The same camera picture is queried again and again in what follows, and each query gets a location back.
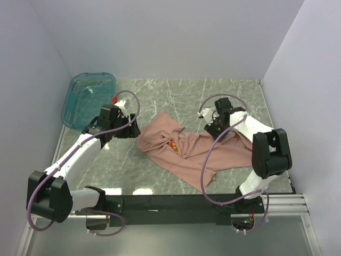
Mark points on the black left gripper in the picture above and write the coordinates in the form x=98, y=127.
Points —
x=132, y=131

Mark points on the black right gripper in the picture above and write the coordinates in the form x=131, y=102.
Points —
x=210, y=129

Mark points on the pink printed t-shirt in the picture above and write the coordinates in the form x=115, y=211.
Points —
x=185, y=154

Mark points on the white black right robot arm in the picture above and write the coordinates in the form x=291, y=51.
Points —
x=270, y=157

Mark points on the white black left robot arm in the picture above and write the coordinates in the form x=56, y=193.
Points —
x=48, y=193

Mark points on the teal transparent plastic basket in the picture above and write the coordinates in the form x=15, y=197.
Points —
x=86, y=94

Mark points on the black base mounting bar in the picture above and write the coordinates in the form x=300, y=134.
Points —
x=178, y=209

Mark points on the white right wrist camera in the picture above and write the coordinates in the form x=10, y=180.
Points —
x=208, y=115

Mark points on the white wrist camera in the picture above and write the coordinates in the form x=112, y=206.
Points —
x=122, y=104
x=208, y=115

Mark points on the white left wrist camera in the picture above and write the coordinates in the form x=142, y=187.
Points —
x=122, y=104

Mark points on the aluminium frame rail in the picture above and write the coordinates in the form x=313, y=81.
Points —
x=279, y=205

